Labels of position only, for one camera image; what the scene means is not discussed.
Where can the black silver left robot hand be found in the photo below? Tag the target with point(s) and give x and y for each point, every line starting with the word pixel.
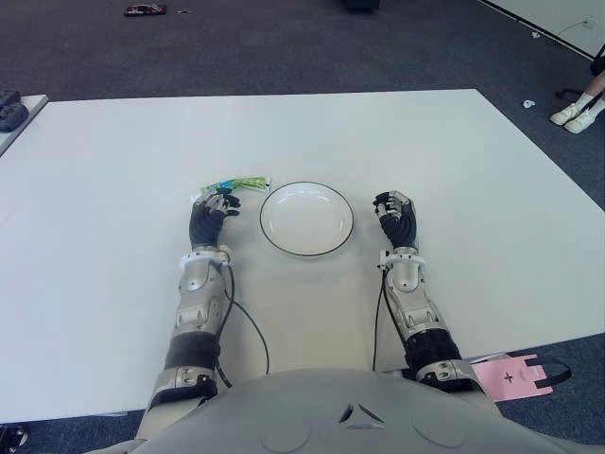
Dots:
pixel 205 227

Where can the white side table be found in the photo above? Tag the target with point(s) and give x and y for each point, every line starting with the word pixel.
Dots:
pixel 19 130

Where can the red black floor object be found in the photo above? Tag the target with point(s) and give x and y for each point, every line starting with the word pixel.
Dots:
pixel 144 9

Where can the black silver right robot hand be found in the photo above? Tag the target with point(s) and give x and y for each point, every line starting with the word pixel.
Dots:
pixel 401 227

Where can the pink paper bag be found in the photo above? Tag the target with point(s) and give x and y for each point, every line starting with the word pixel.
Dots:
pixel 510 376

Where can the grey robot torso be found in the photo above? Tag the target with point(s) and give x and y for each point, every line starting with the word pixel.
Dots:
pixel 359 416

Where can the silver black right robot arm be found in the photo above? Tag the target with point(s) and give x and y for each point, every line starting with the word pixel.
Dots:
pixel 418 312

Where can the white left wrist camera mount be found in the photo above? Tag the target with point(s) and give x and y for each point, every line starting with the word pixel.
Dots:
pixel 201 258

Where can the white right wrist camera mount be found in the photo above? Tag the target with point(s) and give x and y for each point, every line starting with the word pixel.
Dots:
pixel 402 257

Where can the white plate with black rim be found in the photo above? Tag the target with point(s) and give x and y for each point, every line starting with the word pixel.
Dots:
pixel 306 220

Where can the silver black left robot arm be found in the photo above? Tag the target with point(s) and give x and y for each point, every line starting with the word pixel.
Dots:
pixel 196 307

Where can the white flat panel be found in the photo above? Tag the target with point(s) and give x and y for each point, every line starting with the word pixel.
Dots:
pixel 558 19

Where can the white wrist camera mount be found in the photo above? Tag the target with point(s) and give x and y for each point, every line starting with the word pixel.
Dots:
pixel 402 257
pixel 201 258

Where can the black game controller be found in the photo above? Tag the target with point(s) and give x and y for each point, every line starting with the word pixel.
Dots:
pixel 8 96
pixel 12 116

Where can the small white floor scrap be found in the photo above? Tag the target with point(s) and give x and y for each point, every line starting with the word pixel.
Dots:
pixel 528 103

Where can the person in white clothes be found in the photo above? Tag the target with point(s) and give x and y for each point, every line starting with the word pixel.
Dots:
pixel 579 120

